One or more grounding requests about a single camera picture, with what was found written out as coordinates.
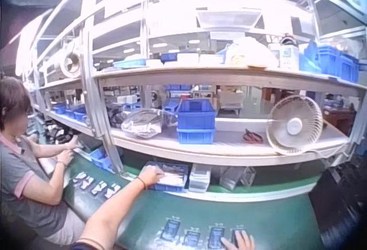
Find stack of clear plastic trays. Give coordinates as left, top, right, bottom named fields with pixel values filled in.
left=189, top=164, right=213, bottom=194

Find clear plastic box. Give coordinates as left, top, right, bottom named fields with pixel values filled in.
left=220, top=166, right=242, bottom=191
left=239, top=166, right=257, bottom=187

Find flat blue tray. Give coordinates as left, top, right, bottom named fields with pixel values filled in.
left=112, top=57, right=150, bottom=69

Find person's left hand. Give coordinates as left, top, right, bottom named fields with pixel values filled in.
left=139, top=166, right=166, bottom=190

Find small blue bins under shelf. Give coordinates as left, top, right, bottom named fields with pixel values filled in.
left=89, top=146, right=116, bottom=174

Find grey metal shelf rack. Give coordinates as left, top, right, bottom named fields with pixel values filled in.
left=15, top=0, right=367, bottom=176

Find white plastic bag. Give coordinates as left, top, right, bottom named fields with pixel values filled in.
left=224, top=37, right=278, bottom=69

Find white flat boxes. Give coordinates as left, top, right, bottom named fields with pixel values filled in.
left=175, top=52, right=225, bottom=66

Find person's right hand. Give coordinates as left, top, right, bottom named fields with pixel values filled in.
left=220, top=229, right=256, bottom=250

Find black machine cover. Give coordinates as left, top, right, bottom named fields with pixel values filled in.
left=309, top=163, right=367, bottom=245

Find heap of white parts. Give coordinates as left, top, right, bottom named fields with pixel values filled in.
left=158, top=169, right=185, bottom=188

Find blue stacked crates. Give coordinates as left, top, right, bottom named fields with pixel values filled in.
left=299, top=44, right=361, bottom=83

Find white canister green label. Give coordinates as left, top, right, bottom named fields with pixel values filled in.
left=278, top=46, right=300, bottom=71

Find heap of black parts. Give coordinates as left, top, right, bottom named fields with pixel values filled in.
left=42, top=123, right=76, bottom=145

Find low blue storage bin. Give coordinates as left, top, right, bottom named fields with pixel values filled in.
left=176, top=127, right=216, bottom=145

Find row of blue shelf bins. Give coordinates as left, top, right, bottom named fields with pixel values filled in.
left=52, top=103, right=88, bottom=123

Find white desk fan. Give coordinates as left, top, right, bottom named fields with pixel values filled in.
left=266, top=95, right=325, bottom=157

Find blue parts tray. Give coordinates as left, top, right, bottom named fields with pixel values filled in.
left=142, top=161, right=190, bottom=193

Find black and red cable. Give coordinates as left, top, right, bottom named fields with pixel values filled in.
left=243, top=128, right=264, bottom=143

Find clear plastic bag of parts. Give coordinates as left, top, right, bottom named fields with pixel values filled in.
left=120, top=108, right=165, bottom=140

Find white tape roll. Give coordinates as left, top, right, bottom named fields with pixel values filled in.
left=58, top=49, right=83, bottom=79

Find black product packet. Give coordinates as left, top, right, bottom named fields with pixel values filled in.
left=206, top=224, right=226, bottom=250
left=230, top=225, right=249, bottom=248
left=158, top=217, right=182, bottom=245
left=181, top=227, right=202, bottom=250

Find large blue storage bin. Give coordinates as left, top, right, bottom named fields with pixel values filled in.
left=175, top=98, right=217, bottom=131

